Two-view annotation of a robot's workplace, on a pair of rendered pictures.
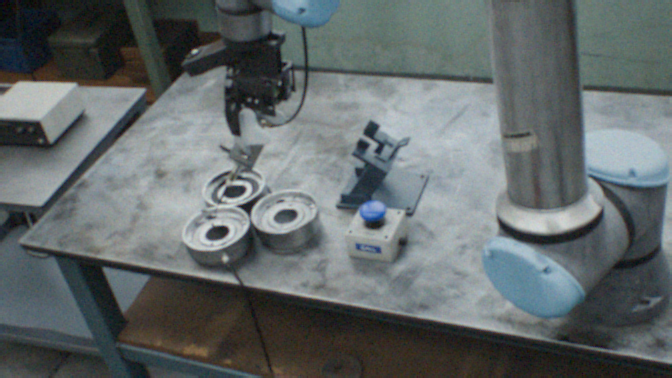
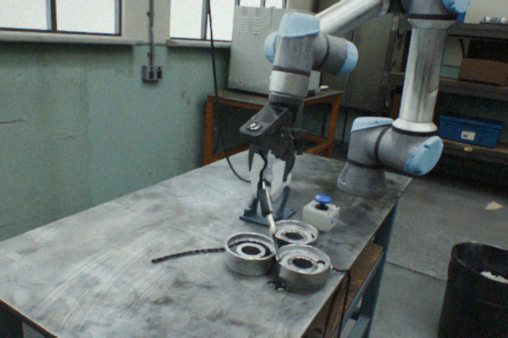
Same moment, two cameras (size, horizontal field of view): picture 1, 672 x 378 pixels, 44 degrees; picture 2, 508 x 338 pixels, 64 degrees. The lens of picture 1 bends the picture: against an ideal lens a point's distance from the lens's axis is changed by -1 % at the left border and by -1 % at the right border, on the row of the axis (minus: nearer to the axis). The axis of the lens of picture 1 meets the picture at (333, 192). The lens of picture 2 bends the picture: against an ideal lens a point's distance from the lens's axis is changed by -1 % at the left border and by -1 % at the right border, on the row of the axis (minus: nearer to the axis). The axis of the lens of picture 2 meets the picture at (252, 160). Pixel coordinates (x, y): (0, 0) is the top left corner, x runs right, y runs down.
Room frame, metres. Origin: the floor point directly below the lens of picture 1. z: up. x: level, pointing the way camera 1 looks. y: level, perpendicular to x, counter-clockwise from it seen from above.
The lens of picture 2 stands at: (1.15, 0.88, 1.24)
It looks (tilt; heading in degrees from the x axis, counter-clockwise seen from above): 17 degrees down; 269
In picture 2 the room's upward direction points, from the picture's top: 5 degrees clockwise
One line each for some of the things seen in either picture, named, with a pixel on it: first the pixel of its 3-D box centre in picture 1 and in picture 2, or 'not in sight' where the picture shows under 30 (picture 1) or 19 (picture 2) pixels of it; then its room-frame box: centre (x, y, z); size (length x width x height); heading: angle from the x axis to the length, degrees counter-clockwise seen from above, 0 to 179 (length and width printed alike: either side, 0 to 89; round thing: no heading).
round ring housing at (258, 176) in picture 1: (236, 195); (250, 254); (1.13, 0.16, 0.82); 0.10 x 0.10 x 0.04
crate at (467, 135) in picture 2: not in sight; (470, 129); (-0.95, -2.94, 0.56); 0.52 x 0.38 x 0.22; 147
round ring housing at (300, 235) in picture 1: (286, 220); (293, 239); (1.03, 0.08, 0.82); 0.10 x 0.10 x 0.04
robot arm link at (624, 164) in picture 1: (613, 191); (371, 138); (0.78, -0.33, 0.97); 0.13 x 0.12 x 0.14; 128
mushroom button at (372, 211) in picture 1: (374, 219); (321, 205); (0.96, -0.05, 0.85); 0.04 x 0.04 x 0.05
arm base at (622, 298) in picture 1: (612, 258); (363, 174); (0.78, -0.34, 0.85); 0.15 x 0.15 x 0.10
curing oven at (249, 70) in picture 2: not in sight; (282, 54); (0.94, -2.50, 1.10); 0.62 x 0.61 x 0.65; 60
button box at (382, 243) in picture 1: (380, 233); (321, 214); (0.95, -0.06, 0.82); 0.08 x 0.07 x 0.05; 60
